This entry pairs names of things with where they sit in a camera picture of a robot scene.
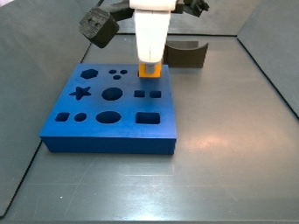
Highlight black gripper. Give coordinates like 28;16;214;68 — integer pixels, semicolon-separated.
79;0;211;64

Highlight orange arch object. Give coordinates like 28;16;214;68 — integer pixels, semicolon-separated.
138;62;163;78

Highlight blue shape sorting block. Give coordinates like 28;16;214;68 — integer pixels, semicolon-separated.
40;63;178;155

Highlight dark grey curved holder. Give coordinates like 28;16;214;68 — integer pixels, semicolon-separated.
163;40;209;68

